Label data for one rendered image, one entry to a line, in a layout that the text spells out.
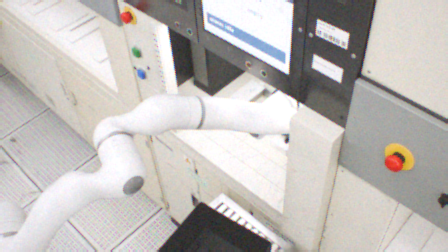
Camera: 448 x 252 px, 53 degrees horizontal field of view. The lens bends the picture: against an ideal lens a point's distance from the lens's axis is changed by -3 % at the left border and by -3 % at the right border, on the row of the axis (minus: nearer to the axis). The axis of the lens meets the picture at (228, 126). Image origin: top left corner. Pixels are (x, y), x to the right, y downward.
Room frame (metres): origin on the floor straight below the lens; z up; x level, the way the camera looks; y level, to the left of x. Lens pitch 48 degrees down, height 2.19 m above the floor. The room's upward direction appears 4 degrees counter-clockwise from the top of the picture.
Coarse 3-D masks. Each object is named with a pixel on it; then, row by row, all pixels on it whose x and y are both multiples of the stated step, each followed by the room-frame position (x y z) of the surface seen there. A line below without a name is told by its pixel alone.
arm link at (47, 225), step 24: (120, 144) 0.75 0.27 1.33; (120, 168) 0.68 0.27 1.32; (144, 168) 0.70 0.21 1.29; (48, 192) 0.68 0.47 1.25; (72, 192) 0.67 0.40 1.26; (96, 192) 0.66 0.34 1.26; (120, 192) 0.64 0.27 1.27; (48, 216) 0.63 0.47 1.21; (0, 240) 0.58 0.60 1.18; (24, 240) 0.57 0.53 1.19; (48, 240) 0.60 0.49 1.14
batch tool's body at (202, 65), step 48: (144, 0) 1.20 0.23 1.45; (192, 0) 1.04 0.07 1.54; (336, 0) 0.74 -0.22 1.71; (144, 48) 1.25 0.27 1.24; (192, 48) 1.44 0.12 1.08; (336, 48) 0.73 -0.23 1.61; (144, 96) 1.31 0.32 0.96; (336, 96) 0.72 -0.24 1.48; (192, 144) 1.13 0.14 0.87; (240, 144) 1.11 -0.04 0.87; (336, 144) 0.67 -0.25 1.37; (240, 192) 0.94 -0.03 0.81; (288, 192) 0.73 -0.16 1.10
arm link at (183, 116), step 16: (160, 96) 0.82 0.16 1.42; (176, 96) 0.84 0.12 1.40; (192, 96) 0.86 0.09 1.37; (144, 112) 0.78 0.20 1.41; (160, 112) 0.78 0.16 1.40; (176, 112) 0.79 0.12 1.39; (192, 112) 0.81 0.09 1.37; (96, 128) 0.82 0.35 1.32; (112, 128) 0.80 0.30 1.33; (128, 128) 0.78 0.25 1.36; (144, 128) 0.76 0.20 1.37; (160, 128) 0.76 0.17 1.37; (176, 128) 0.78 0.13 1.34; (192, 128) 0.80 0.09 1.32; (96, 144) 0.78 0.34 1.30
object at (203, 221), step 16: (208, 208) 0.81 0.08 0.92; (192, 224) 0.79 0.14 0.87; (208, 224) 0.82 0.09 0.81; (224, 224) 0.77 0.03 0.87; (240, 224) 0.74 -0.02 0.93; (176, 240) 0.72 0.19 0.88; (192, 240) 0.77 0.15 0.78; (208, 240) 0.78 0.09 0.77; (224, 240) 0.77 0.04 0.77; (240, 240) 0.74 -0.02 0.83; (256, 240) 0.70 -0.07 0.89
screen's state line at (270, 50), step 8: (208, 16) 1.00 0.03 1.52; (216, 24) 0.98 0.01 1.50; (224, 24) 0.96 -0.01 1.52; (232, 32) 0.94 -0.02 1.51; (240, 32) 0.92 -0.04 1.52; (248, 40) 0.90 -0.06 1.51; (256, 40) 0.88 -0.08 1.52; (256, 48) 0.88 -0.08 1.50; (264, 48) 0.87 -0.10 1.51; (272, 48) 0.85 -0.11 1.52; (272, 56) 0.85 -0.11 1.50; (280, 56) 0.83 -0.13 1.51
